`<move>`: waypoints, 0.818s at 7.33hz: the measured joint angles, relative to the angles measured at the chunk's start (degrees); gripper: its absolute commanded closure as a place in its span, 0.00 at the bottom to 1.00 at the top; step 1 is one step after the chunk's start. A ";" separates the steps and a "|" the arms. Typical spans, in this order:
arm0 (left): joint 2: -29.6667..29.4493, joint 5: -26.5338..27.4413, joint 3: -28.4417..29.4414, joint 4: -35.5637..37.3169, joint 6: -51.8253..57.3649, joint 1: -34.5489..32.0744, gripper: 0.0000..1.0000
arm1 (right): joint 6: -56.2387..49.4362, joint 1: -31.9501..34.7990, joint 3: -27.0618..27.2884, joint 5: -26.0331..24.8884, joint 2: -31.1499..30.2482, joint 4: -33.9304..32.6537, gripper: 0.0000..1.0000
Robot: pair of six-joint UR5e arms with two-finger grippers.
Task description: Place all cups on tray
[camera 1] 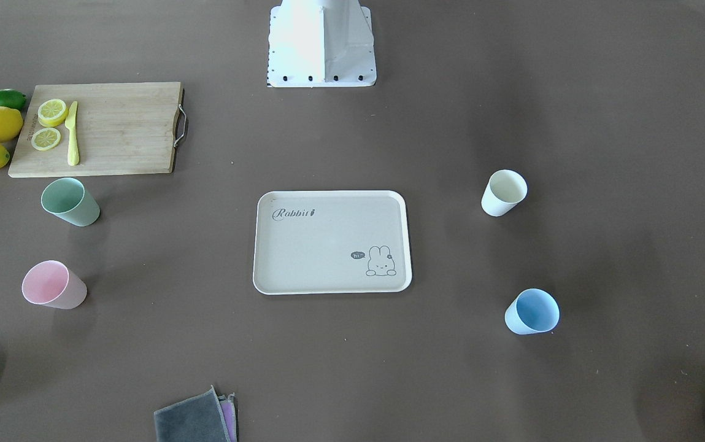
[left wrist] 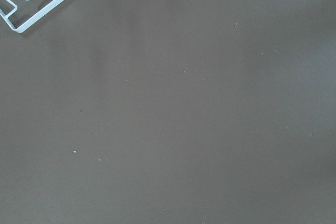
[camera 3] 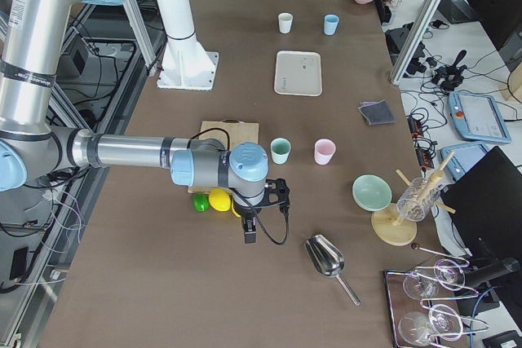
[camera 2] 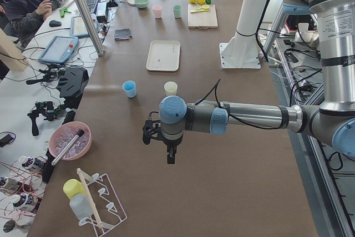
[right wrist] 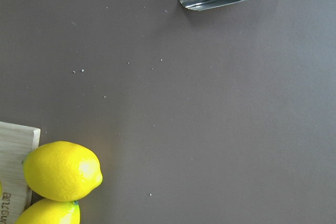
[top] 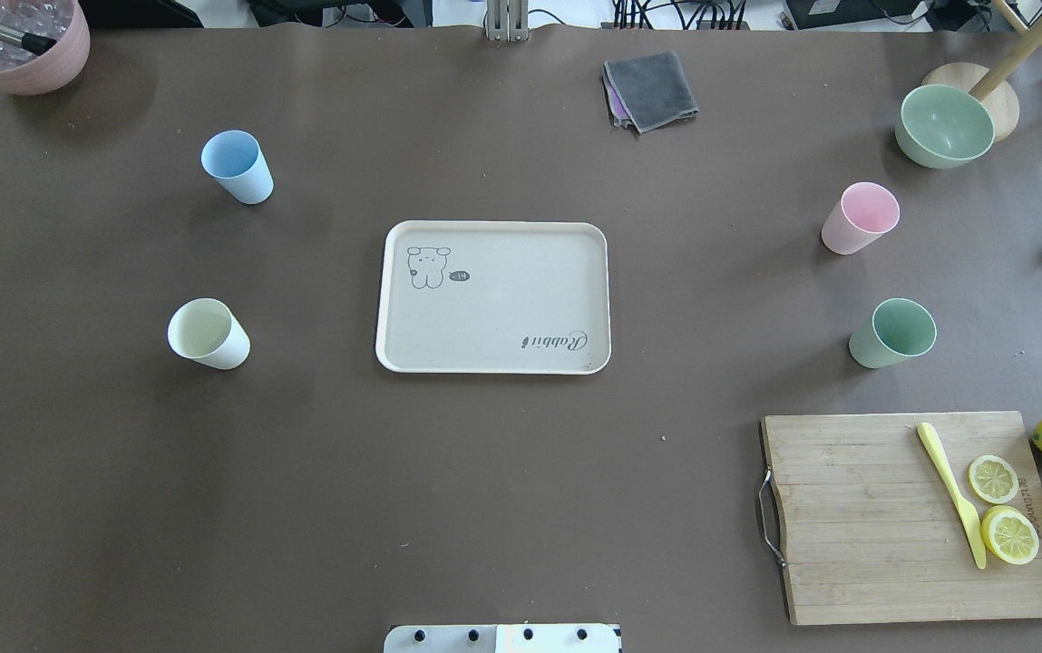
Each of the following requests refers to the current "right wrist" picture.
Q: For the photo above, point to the yellow lemon near board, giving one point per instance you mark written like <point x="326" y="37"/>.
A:
<point x="62" y="171"/>

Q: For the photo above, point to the wooden cutting board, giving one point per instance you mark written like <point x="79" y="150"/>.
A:
<point x="17" y="141"/>

